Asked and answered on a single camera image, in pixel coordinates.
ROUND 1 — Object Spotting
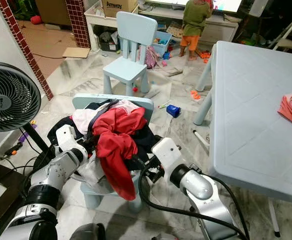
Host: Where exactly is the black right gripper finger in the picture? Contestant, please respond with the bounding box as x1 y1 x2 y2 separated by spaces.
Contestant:
128 154 148 173

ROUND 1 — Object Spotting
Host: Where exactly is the light grey garment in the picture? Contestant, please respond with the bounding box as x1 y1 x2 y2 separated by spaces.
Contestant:
76 159 115 196

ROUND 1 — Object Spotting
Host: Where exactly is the white tube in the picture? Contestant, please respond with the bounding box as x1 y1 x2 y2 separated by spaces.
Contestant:
192 129 213 149

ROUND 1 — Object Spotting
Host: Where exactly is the blue cup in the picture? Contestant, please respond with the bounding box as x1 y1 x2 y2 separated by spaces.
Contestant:
166 104 182 119

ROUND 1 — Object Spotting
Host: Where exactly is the white garment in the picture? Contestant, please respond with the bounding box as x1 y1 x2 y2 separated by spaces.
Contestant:
71 99 139 136

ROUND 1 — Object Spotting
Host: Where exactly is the light blue child chair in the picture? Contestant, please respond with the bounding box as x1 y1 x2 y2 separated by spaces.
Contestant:
72 93 154 211
103 11 158 96

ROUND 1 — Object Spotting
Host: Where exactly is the robot left leg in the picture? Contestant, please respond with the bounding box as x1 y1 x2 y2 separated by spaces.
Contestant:
70 223 107 240

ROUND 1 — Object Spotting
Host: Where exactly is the orange toy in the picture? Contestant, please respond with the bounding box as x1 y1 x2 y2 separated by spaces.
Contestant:
189 89 202 100

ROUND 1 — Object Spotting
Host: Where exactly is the black garment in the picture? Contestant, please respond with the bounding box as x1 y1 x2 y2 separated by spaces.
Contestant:
47 102 159 171

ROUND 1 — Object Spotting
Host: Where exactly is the pink backpack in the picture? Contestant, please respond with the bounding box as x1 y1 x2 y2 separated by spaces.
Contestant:
142 45 160 69

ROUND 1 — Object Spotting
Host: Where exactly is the light blue plastic table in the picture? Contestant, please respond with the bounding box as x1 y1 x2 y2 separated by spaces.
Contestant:
192 40 292 238

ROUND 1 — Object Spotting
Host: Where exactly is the blue toy bin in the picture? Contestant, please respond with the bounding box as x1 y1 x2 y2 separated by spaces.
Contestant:
150 30 173 56

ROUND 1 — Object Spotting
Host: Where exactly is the flat cardboard piece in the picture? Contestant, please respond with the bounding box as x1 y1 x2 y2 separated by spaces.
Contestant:
62 46 92 59

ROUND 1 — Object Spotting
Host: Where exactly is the black floor fan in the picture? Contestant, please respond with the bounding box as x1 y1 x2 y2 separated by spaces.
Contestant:
0 61 62 166

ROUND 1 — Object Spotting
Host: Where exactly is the child in green shirt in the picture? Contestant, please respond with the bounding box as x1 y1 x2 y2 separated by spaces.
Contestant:
179 0 214 62

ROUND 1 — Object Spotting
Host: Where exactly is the cardboard box with print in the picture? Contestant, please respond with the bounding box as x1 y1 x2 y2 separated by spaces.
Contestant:
102 0 138 18

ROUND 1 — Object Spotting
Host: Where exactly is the white low shelf unit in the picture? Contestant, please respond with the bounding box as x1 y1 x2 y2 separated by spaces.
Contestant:
85 2 239 53

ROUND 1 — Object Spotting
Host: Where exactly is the red ball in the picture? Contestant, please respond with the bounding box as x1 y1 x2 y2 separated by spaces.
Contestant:
29 15 42 26

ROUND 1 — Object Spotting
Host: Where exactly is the flat television screen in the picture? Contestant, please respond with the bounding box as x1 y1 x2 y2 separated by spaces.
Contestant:
147 0 243 13

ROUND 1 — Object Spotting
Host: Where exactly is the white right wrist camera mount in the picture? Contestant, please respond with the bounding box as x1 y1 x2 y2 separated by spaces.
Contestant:
151 137 185 172

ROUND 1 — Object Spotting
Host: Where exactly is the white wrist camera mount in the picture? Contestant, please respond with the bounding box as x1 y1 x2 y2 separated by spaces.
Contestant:
151 137 185 172
55 124 86 153

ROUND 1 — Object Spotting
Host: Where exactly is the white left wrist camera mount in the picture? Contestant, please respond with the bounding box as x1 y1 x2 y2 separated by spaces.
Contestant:
55 124 86 153

